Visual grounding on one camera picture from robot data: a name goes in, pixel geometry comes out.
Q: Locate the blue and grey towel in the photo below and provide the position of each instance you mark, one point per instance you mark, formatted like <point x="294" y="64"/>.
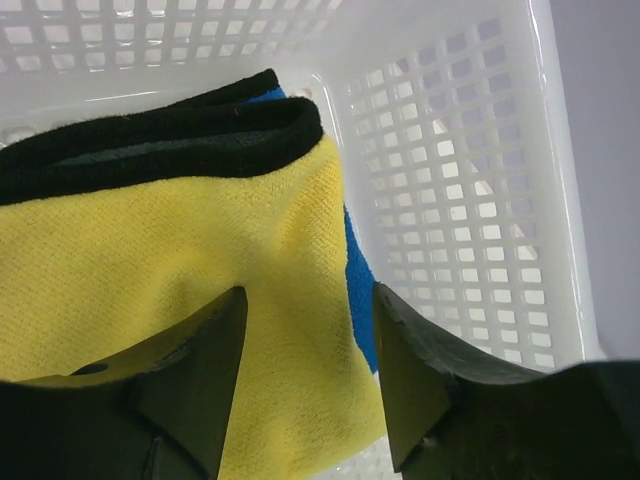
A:
<point x="265" y="86"/>

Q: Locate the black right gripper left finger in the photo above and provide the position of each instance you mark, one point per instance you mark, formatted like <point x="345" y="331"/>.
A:
<point x="157" y="410"/>

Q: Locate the yellow and grey towel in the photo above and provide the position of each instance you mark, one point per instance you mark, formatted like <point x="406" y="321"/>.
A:
<point x="116" y="229"/>

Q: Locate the white perforated plastic basket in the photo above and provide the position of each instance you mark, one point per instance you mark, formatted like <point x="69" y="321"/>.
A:
<point x="456" y="160"/>

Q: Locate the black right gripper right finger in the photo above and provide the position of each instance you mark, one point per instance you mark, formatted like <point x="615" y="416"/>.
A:
<point x="454" y="411"/>

